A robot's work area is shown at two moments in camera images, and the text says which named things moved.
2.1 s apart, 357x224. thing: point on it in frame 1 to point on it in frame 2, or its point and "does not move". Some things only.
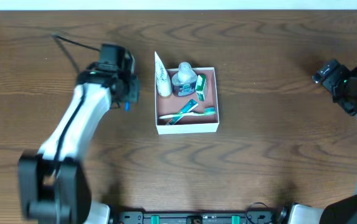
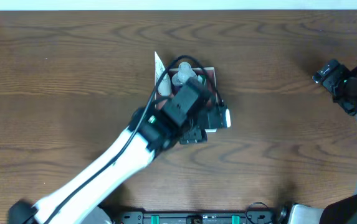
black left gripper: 131,90 to 193,135
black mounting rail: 139,217 does not move
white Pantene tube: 163,83 does not move
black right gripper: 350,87 does not move
